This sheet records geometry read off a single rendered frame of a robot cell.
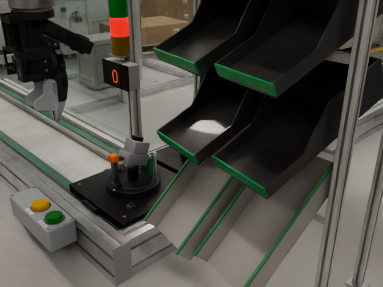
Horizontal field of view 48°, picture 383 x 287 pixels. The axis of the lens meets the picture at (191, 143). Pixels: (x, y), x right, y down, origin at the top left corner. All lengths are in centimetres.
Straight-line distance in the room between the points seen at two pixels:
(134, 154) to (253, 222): 38
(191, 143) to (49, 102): 27
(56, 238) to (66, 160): 43
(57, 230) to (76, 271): 10
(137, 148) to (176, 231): 27
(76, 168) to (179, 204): 52
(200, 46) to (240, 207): 31
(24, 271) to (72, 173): 36
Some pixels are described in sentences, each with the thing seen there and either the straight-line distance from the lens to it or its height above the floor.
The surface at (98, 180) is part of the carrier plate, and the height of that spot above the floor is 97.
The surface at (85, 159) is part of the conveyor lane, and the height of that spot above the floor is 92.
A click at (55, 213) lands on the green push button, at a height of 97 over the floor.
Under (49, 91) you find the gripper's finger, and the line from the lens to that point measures 84.
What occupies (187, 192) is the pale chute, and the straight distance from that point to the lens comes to 92.
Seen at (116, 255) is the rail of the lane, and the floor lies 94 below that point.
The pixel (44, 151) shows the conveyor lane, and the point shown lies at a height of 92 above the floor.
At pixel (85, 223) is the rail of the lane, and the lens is 102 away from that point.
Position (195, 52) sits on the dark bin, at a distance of 75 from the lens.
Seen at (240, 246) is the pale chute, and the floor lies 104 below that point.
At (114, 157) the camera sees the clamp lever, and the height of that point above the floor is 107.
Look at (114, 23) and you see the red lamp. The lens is 119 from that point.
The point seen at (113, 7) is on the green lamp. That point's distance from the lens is 118.
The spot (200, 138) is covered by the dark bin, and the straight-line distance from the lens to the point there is 80.
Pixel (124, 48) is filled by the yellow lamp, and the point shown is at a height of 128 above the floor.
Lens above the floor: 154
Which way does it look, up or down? 25 degrees down
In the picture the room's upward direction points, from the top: straight up
